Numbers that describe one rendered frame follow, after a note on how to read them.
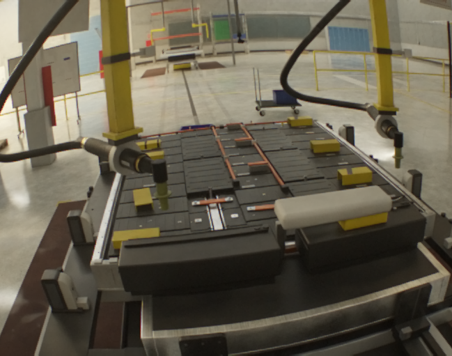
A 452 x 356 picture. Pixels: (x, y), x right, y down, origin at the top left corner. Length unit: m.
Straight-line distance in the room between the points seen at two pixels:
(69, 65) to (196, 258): 8.52
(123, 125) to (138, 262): 0.35
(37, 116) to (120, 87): 5.45
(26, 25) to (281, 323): 1.13
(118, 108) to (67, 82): 8.46
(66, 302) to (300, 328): 0.73
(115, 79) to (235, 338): 0.69
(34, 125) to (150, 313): 5.56
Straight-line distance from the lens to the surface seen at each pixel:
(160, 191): 0.95
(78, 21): 1.12
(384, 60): 1.33
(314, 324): 1.08
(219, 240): 1.18
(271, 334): 1.05
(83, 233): 1.74
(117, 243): 1.40
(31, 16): 1.27
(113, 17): 1.01
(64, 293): 1.33
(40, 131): 6.46
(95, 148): 1.19
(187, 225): 1.50
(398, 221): 1.26
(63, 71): 9.46
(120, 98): 1.02
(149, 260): 1.12
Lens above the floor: 1.66
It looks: 22 degrees down
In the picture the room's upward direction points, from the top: 5 degrees counter-clockwise
